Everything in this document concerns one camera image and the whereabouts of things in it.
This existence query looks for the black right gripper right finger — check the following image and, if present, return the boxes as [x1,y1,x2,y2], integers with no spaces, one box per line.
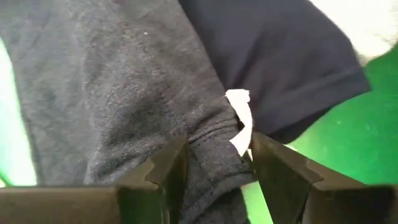
[250,132,398,224]

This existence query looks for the dark green garment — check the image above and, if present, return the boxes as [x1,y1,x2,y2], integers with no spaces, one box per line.
[0,0,259,224]

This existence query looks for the navy Puma t-shirt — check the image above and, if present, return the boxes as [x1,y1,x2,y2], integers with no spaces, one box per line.
[178,0,373,144]

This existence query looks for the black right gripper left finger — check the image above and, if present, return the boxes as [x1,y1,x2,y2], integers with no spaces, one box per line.
[0,135,191,224]

